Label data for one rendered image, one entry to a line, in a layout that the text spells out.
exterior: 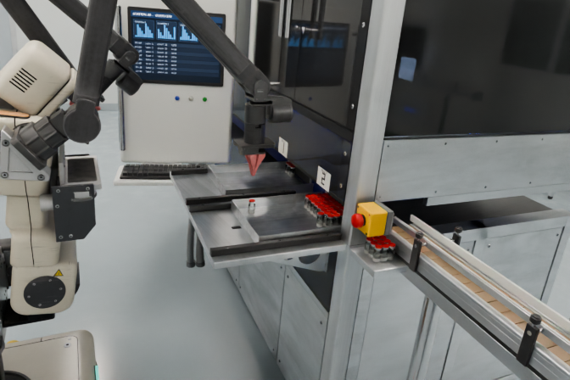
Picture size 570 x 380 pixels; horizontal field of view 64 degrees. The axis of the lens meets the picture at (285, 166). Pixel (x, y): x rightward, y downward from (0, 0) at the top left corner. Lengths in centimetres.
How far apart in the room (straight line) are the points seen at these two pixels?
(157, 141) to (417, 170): 121
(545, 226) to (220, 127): 138
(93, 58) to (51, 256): 58
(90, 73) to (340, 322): 101
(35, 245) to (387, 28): 108
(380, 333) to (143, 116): 132
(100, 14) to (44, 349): 129
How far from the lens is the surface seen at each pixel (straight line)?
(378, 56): 121
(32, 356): 197
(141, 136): 214
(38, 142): 114
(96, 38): 111
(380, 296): 155
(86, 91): 112
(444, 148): 143
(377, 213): 124
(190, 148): 214
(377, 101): 124
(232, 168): 185
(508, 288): 121
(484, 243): 174
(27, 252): 141
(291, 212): 153
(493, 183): 164
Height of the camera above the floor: 152
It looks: 19 degrees down
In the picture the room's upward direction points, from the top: 5 degrees clockwise
